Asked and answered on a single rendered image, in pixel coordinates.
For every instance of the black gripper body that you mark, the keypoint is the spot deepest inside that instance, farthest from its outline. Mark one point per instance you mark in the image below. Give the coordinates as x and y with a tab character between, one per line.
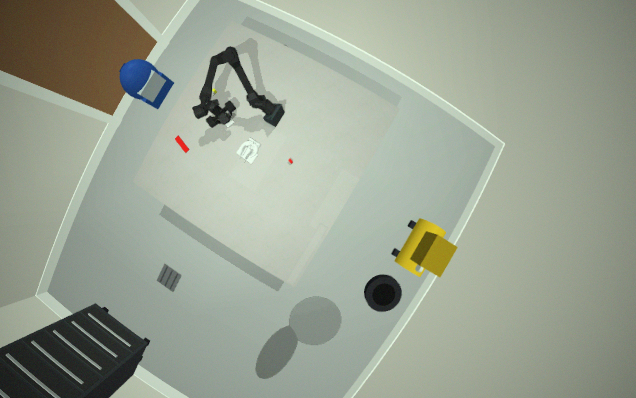
213	121

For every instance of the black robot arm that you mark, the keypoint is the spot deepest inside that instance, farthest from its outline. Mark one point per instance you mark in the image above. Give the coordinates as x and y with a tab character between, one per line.
230	55

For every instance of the small red flat block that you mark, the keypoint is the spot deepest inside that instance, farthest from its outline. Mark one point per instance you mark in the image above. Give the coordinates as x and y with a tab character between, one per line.
181	144

